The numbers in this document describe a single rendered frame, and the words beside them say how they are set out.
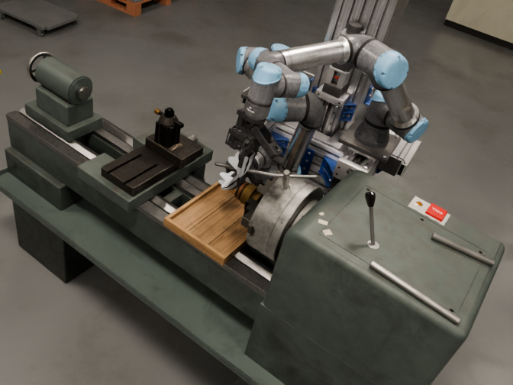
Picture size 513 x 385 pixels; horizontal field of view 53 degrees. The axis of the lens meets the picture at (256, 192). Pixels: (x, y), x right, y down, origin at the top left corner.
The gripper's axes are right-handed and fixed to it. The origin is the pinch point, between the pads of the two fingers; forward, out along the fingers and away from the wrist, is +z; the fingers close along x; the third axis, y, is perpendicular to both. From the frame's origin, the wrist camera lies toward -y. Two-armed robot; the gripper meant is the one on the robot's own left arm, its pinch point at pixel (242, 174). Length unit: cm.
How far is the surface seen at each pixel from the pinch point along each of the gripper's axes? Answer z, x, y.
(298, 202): 7.4, -15.3, -15.5
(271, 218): 14.7, -9.5, -10.8
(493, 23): -8, -676, 31
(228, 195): 37, -41, 23
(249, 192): 17.8, -20.9, 5.1
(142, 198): 41, -12, 45
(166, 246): 56, -13, 30
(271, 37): 65, -401, 212
